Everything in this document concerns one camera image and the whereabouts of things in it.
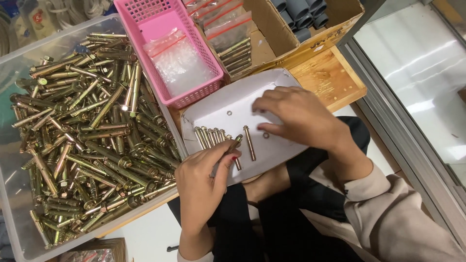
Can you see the pile of brass anchor bolts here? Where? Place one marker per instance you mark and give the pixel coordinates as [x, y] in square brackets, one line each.
[98, 142]

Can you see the grey metal door frame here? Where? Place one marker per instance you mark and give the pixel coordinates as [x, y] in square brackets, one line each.
[393, 138]

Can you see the person's left hand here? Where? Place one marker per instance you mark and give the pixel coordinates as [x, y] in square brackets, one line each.
[198, 185]

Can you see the white shallow cardboard tray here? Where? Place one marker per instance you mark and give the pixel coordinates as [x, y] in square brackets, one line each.
[225, 98]

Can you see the person's beige sleeve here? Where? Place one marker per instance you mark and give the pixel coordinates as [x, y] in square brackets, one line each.
[393, 218]

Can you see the row of brass anchor bolts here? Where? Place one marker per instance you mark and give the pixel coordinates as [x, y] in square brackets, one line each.
[209, 136]

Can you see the group of grey pipe fittings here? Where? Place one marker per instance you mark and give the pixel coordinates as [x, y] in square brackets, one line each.
[298, 14]

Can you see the person's right hand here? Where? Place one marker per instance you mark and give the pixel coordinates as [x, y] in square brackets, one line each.
[309, 120]

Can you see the small black screw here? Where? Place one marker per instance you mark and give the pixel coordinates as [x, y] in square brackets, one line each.
[172, 248]

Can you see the clear plastic storage bin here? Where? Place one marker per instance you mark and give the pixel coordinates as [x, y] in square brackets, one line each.
[22, 233]

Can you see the person's black trousers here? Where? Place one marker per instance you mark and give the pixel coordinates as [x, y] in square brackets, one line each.
[291, 225]

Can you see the empty clear zip bags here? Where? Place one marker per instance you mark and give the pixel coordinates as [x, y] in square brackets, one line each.
[180, 63]

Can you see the person's bare foot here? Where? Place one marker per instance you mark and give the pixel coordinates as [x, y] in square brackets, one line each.
[265, 183]

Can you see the pink plastic basket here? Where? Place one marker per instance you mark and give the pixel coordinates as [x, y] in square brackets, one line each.
[153, 18]

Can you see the zip bag of anchor bolts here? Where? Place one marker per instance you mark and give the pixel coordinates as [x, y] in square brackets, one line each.
[233, 51]
[214, 12]

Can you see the brown cardboard box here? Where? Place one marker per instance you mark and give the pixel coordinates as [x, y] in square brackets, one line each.
[280, 45]

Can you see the brass anchor bolt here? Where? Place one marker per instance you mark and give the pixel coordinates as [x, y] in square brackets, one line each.
[238, 165]
[249, 143]
[235, 142]

